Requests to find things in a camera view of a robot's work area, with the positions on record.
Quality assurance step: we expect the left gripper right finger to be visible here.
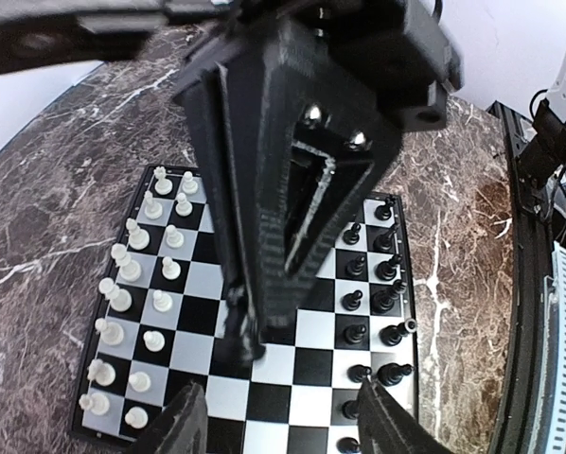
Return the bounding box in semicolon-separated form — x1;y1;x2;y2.
358;378;449;454

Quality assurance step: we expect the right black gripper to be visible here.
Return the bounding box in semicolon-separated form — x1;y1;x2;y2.
240;1;463;132

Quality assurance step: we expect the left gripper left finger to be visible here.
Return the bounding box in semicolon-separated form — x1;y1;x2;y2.
126;382;208;454

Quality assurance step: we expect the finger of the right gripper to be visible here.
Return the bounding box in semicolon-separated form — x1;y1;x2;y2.
254;19;401;327
175;63;265;364

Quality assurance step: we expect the black piece edge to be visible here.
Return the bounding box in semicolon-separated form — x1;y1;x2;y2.
377;362;414;387

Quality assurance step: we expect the black grey chess board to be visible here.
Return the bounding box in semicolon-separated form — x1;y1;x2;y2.
69;165;418;453

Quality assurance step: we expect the white left rook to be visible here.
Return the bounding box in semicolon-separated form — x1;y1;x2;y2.
79;393;110;416

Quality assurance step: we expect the white rook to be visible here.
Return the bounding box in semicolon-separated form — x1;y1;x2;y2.
153;166;173;196
79;393;110;416

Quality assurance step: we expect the white left knight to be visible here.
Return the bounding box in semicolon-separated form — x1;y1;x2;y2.
87;358;116;387

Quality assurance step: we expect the white knight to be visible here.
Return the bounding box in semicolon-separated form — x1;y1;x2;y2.
87;358;116;387
143;190;163;220

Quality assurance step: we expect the white left bishop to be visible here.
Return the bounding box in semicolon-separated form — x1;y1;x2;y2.
95;318;125;346

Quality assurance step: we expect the white king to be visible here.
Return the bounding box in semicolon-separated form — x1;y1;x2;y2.
98;277;133;312

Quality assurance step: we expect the white slotted cable duct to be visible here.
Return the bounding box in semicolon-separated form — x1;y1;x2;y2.
544;242;566;453

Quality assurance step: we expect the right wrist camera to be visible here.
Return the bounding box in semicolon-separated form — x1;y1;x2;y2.
0;0;229;75

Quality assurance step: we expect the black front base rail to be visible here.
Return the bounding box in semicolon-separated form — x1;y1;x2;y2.
488;102;566;453

